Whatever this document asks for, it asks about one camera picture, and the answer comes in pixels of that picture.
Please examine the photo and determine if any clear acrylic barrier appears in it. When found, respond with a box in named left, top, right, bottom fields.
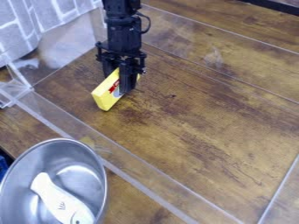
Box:
left=0, top=8, right=107, bottom=109

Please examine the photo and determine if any cream wooden fish toy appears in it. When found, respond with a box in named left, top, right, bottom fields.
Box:
left=31, top=172, right=95, bottom=224

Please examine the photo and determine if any grey brick pattern cloth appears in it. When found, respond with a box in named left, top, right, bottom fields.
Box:
left=0, top=0, right=103, bottom=68

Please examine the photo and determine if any yellow butter block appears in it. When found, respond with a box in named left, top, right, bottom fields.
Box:
left=90, top=67, right=142, bottom=112

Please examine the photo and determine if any black cable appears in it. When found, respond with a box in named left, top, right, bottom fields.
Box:
left=135, top=11, right=152, bottom=34

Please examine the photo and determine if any silver metal bowl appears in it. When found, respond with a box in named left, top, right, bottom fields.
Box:
left=0, top=138, right=108, bottom=224

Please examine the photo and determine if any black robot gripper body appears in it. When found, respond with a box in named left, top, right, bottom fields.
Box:
left=95, top=16, right=148, bottom=75

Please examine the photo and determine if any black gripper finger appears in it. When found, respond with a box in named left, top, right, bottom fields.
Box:
left=119, top=60, right=138, bottom=94
left=103, top=59, right=119, bottom=78

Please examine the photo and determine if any blue object at edge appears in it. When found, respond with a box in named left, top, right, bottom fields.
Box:
left=0, top=155, right=8, bottom=182

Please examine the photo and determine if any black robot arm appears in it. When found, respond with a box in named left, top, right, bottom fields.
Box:
left=96, top=0, right=151, bottom=94

